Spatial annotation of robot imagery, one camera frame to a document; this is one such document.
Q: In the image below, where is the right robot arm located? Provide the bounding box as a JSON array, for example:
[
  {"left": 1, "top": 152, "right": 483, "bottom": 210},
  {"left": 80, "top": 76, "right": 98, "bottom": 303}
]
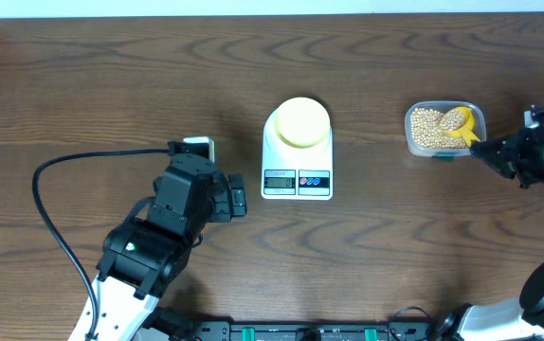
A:
[{"left": 429, "top": 125, "right": 544, "bottom": 340}]

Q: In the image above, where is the yellow measuring scoop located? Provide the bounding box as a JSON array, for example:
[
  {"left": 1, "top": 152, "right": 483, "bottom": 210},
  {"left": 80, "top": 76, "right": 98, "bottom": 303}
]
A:
[{"left": 439, "top": 107, "right": 481, "bottom": 147}]

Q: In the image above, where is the soybeans pile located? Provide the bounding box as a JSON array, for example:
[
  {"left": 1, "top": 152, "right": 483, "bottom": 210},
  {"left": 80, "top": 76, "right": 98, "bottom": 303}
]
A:
[{"left": 410, "top": 108, "right": 467, "bottom": 149}]

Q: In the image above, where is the left black camera cable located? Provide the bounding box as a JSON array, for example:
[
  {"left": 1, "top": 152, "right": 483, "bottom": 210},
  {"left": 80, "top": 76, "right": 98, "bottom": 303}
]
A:
[{"left": 31, "top": 148, "right": 172, "bottom": 341}]

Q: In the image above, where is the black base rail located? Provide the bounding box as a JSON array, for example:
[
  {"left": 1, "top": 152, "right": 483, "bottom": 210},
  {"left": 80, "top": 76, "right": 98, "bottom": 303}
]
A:
[{"left": 153, "top": 305, "right": 444, "bottom": 341}]

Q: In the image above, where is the white digital kitchen scale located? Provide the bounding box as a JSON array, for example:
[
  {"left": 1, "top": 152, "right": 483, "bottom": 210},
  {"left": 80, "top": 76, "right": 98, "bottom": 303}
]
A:
[{"left": 261, "top": 108, "right": 334, "bottom": 201}]

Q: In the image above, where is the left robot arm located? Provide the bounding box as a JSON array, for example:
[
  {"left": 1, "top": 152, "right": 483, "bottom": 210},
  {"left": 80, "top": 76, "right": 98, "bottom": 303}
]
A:
[{"left": 70, "top": 153, "right": 247, "bottom": 340}]

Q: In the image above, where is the clear plastic container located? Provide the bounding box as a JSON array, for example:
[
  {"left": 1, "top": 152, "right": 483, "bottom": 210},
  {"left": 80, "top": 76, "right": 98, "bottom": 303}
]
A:
[{"left": 405, "top": 100, "right": 487, "bottom": 157}]

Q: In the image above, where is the pale yellow bowl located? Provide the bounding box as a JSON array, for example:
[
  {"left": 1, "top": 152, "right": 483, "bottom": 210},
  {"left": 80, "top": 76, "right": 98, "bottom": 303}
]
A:
[{"left": 273, "top": 97, "right": 331, "bottom": 149}]

